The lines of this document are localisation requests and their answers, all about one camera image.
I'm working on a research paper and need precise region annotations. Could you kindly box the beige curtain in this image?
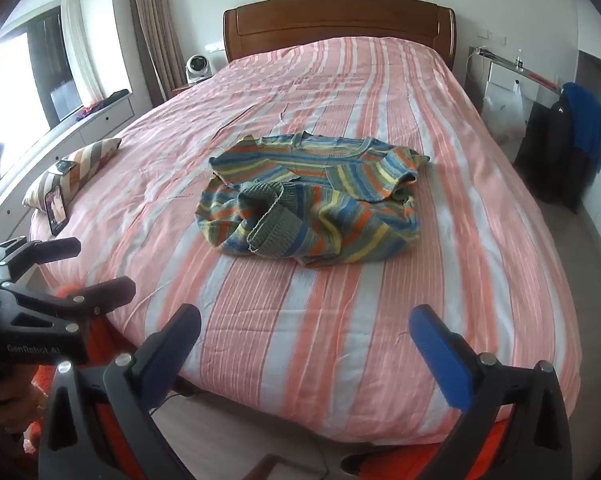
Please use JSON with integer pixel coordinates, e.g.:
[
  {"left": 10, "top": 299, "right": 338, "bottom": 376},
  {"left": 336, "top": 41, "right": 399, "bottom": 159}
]
[{"left": 130, "top": 0, "right": 187, "bottom": 106}]

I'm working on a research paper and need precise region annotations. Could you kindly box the orange fluffy cloth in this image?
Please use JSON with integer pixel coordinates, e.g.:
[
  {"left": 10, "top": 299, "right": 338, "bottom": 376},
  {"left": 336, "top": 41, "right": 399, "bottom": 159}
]
[{"left": 23, "top": 282, "right": 518, "bottom": 480}]

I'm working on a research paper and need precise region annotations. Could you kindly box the pink striped bedspread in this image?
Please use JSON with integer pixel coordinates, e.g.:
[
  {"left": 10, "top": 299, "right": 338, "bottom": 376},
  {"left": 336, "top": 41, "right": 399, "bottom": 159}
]
[{"left": 29, "top": 36, "right": 582, "bottom": 446}]

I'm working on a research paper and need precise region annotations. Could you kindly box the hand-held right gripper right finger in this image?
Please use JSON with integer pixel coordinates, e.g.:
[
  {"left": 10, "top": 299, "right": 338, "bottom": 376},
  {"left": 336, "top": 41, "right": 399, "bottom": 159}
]
[{"left": 340, "top": 304, "right": 573, "bottom": 480}]

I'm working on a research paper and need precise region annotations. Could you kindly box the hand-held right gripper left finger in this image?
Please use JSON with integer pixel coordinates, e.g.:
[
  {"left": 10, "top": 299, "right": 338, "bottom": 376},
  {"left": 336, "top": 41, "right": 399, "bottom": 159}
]
[{"left": 39, "top": 303, "right": 202, "bottom": 480}]

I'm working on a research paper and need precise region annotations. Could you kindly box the white desk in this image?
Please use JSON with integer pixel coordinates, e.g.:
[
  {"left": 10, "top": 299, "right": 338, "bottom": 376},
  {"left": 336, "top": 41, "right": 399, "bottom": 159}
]
[{"left": 467, "top": 45, "right": 563, "bottom": 116}]

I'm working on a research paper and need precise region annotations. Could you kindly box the white sheer curtain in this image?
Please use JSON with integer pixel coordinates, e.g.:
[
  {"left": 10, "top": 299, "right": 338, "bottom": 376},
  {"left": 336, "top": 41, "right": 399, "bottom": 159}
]
[{"left": 60, "top": 0, "right": 106, "bottom": 106}]

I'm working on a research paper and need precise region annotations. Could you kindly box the black jacket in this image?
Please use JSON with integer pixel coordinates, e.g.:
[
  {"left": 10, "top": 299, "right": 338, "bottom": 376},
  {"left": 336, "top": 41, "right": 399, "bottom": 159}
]
[{"left": 513, "top": 100, "right": 598, "bottom": 213}]

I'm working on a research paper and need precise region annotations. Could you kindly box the wooden headboard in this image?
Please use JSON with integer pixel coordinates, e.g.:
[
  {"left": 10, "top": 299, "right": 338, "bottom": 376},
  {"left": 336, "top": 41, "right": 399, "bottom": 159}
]
[{"left": 224, "top": 0, "right": 457, "bottom": 72}]

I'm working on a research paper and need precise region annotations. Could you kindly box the white plastic bag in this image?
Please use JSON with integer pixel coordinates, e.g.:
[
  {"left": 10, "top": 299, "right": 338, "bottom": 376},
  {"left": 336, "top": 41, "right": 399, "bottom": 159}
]
[{"left": 481, "top": 82, "right": 526, "bottom": 133}]

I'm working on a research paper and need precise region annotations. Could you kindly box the striped pillow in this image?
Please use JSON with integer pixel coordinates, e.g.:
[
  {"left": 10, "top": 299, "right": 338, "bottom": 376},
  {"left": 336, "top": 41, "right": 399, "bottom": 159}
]
[{"left": 22, "top": 137, "right": 122, "bottom": 211}]

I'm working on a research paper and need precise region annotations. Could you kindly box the window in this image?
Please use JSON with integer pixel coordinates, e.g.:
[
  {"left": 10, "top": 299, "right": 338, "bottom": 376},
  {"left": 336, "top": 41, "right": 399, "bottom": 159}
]
[{"left": 0, "top": 7, "right": 76, "bottom": 161}]

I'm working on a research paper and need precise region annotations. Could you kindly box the blue cloth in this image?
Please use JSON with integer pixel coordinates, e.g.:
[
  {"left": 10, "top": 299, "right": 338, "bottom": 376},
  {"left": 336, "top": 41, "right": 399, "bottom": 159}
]
[{"left": 560, "top": 81, "right": 601, "bottom": 173}]

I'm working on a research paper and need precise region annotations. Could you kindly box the white window seat cabinet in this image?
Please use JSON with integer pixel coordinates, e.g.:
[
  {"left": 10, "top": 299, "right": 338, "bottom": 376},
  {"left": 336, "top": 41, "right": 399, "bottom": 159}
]
[{"left": 0, "top": 92, "right": 136, "bottom": 246}]

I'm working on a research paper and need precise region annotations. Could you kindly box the white round fan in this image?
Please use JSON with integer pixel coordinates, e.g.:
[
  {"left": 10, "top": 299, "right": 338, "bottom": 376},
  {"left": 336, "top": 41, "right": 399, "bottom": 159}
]
[{"left": 184, "top": 54, "right": 212, "bottom": 84}]

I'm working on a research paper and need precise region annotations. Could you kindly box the striped knit sweater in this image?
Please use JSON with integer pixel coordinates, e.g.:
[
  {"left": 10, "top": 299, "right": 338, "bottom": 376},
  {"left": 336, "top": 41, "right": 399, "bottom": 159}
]
[{"left": 195, "top": 131, "right": 431, "bottom": 267}]

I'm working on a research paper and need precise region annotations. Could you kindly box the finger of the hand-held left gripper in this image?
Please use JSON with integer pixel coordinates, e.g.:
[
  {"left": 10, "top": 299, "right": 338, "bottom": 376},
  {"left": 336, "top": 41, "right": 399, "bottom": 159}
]
[
  {"left": 0, "top": 236, "right": 82, "bottom": 281},
  {"left": 3, "top": 276, "right": 137, "bottom": 333}
]

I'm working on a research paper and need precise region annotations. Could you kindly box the white cable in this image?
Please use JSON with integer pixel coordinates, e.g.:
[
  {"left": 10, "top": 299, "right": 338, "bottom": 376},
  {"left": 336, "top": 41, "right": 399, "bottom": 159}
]
[{"left": 463, "top": 50, "right": 486, "bottom": 111}]

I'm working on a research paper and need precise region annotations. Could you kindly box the black smartphone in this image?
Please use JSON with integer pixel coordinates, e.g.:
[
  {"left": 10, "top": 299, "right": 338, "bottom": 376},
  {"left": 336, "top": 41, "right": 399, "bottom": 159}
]
[{"left": 44, "top": 186, "right": 70, "bottom": 237}]

